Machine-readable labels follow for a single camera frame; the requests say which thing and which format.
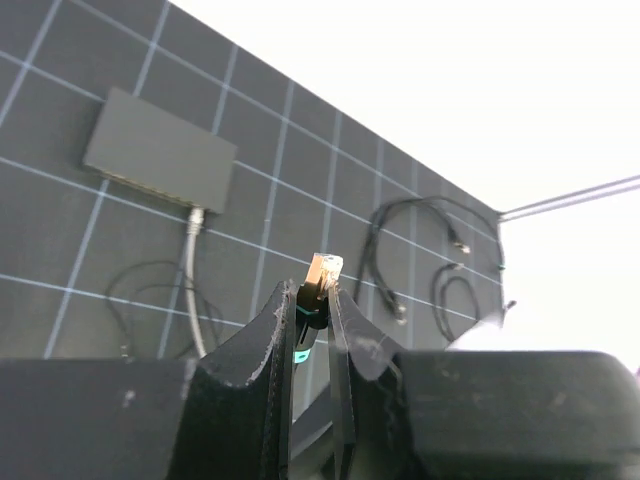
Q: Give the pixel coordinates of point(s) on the black grid mat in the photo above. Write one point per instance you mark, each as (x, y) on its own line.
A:
(83, 256)

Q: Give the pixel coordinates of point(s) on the black network switch box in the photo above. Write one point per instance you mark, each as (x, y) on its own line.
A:
(138, 144)

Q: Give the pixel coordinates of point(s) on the black ethernet cable pulled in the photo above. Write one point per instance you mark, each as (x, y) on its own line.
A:
(424, 212)

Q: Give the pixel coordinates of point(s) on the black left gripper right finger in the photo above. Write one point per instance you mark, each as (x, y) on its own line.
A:
(370, 378)

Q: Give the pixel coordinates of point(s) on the right aluminium corner post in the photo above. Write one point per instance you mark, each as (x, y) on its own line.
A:
(586, 195)

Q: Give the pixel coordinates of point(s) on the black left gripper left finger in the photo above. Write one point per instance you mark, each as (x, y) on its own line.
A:
(238, 412)

